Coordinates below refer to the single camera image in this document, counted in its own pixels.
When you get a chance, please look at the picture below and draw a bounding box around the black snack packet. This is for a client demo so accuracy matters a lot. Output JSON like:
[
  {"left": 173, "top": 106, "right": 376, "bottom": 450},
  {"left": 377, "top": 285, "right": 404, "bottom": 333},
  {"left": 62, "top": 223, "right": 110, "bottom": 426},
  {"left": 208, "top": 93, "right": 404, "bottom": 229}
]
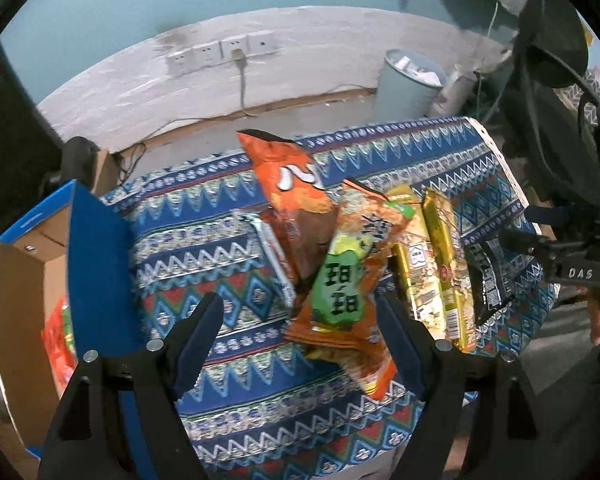
[{"left": 467, "top": 240, "right": 516, "bottom": 328}]

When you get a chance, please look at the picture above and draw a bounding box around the black floor fan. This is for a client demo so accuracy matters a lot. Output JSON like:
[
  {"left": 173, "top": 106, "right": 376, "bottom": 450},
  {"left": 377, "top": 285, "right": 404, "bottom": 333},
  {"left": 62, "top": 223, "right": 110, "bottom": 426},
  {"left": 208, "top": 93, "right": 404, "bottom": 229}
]
[{"left": 497, "top": 0, "right": 600, "bottom": 211}]

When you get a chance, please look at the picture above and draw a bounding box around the grey plug cable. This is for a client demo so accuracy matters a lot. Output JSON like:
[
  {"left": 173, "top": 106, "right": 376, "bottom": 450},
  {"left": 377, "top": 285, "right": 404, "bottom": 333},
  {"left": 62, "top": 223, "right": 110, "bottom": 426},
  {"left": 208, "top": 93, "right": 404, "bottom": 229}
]
[{"left": 117, "top": 49, "right": 261, "bottom": 183}]

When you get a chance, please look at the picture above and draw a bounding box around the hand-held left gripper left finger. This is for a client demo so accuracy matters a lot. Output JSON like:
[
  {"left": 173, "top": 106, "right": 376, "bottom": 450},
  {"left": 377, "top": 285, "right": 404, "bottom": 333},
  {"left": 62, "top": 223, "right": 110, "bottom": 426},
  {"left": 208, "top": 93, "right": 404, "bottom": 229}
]
[{"left": 37, "top": 292, "right": 226, "bottom": 480}]

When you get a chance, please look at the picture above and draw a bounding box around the red snack packet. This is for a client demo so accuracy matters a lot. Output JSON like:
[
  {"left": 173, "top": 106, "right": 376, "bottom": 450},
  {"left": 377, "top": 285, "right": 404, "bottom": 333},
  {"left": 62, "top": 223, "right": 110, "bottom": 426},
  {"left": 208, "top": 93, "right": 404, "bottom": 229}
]
[{"left": 41, "top": 297, "right": 79, "bottom": 401}]

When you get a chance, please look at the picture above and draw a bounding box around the grey pipe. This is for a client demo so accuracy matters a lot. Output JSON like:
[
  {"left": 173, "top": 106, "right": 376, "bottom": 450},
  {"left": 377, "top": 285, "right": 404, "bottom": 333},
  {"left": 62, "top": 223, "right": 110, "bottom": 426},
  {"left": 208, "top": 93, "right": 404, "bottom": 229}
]
[{"left": 432, "top": 67, "right": 478, "bottom": 119}]

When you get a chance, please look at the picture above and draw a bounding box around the patterned blue tablecloth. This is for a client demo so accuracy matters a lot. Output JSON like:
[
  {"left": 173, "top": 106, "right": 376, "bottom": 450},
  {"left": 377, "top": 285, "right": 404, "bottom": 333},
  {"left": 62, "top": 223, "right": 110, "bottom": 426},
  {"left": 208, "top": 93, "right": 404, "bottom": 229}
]
[{"left": 97, "top": 116, "right": 561, "bottom": 477}]

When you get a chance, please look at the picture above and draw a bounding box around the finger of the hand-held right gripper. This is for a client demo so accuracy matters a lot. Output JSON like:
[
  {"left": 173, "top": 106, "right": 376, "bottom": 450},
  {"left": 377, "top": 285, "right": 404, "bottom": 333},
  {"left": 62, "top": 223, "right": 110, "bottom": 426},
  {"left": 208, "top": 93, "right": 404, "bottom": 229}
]
[{"left": 499, "top": 230, "right": 551, "bottom": 262}]

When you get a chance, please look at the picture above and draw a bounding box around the black round device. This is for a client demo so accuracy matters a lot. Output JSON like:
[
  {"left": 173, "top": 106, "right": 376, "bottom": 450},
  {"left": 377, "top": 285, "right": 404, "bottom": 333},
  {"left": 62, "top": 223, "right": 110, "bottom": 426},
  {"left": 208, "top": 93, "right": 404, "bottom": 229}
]
[{"left": 59, "top": 136, "right": 102, "bottom": 187}]

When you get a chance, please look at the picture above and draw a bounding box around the white wall socket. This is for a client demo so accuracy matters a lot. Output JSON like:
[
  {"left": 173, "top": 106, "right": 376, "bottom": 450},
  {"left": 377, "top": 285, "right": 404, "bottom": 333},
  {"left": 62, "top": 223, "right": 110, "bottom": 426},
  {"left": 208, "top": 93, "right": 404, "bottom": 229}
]
[
  {"left": 166, "top": 51, "right": 196, "bottom": 77},
  {"left": 192, "top": 42, "right": 223, "bottom": 68},
  {"left": 220, "top": 36, "right": 251, "bottom": 63},
  {"left": 247, "top": 30, "right": 281, "bottom": 57}
]

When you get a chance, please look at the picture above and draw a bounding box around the small brown cardboard box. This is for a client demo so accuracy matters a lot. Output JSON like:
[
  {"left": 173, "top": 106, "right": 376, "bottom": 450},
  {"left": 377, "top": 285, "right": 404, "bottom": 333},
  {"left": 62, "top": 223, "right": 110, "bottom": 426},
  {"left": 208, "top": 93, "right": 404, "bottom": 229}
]
[{"left": 82, "top": 149, "right": 124, "bottom": 197}]

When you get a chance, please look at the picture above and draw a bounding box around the gold snack packet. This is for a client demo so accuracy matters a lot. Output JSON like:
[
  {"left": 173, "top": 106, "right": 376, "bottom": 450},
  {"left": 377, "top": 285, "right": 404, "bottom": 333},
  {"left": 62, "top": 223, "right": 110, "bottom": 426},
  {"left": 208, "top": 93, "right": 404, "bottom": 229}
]
[
  {"left": 387, "top": 185, "right": 448, "bottom": 341},
  {"left": 422, "top": 187, "right": 479, "bottom": 354}
]

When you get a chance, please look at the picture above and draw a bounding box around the blue cardboard box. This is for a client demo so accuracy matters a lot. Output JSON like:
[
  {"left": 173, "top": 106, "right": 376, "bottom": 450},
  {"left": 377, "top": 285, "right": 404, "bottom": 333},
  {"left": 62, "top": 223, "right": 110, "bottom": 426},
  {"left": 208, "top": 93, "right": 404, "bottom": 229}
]
[{"left": 0, "top": 180, "right": 158, "bottom": 480}]

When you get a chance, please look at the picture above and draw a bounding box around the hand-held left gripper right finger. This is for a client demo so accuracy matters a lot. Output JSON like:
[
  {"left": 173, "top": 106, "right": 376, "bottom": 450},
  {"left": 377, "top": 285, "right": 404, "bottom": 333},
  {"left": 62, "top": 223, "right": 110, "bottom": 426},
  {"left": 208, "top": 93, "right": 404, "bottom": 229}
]
[{"left": 377, "top": 292, "right": 556, "bottom": 480}]

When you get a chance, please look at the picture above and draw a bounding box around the orange chip bag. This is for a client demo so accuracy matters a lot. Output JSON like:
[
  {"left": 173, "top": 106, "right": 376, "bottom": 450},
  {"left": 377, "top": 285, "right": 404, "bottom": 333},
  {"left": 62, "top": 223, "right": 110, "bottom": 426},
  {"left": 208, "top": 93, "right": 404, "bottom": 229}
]
[{"left": 236, "top": 130, "right": 341, "bottom": 296}]

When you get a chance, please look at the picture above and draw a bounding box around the light blue trash bin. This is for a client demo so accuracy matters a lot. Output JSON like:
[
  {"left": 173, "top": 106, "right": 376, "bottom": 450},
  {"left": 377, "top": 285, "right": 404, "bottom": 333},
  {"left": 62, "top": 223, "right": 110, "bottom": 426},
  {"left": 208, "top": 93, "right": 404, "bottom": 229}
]
[{"left": 375, "top": 49, "right": 448, "bottom": 123}]

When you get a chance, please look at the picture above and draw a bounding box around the orange and green snack packet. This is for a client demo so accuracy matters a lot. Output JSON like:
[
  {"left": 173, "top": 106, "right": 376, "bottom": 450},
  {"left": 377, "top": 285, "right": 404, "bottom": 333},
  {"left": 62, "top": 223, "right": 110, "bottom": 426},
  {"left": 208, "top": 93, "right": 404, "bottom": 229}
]
[{"left": 285, "top": 177, "right": 418, "bottom": 401}]

